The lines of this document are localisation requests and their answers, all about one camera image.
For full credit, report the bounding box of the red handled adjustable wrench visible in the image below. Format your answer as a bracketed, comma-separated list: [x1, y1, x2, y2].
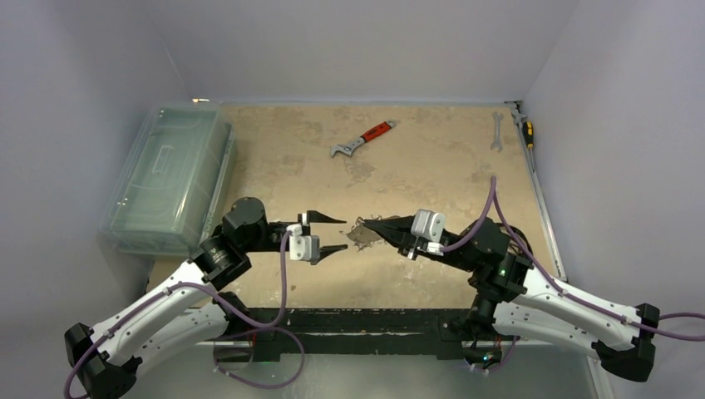
[330, 120, 397, 157]

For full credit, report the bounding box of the silver open end wrench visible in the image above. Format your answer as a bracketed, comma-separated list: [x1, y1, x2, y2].
[490, 111, 503, 153]

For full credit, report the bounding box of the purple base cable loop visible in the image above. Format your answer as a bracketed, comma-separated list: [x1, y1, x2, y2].
[212, 328, 306, 390]

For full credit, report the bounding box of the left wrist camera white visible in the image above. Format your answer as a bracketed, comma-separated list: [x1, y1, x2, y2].
[287, 224, 320, 264]

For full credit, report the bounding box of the large white keyring with keys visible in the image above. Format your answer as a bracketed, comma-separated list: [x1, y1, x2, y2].
[339, 216, 387, 252]

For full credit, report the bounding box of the yellow black screwdriver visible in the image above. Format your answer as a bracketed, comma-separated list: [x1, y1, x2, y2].
[522, 121, 535, 150]

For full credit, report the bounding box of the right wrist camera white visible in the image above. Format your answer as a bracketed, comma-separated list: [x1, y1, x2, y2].
[410, 209, 446, 256]

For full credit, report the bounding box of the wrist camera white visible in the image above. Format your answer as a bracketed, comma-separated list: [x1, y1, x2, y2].
[287, 224, 320, 264]
[410, 209, 446, 256]

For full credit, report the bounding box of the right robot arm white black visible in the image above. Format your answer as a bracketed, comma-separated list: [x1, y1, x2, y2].
[360, 210, 659, 382]

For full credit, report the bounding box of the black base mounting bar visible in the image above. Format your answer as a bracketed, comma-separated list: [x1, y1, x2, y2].
[195, 307, 521, 363]

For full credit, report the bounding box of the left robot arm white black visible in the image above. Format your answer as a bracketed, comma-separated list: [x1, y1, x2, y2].
[62, 197, 347, 398]

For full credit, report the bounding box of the clear plastic storage box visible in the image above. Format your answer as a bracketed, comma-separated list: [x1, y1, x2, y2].
[101, 102, 233, 256]

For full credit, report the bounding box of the black cable bundle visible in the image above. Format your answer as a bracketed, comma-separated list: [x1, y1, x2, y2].
[498, 223, 535, 260]

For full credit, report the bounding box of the aluminium frame rail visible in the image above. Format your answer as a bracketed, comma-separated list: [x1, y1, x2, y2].
[505, 101, 601, 348]

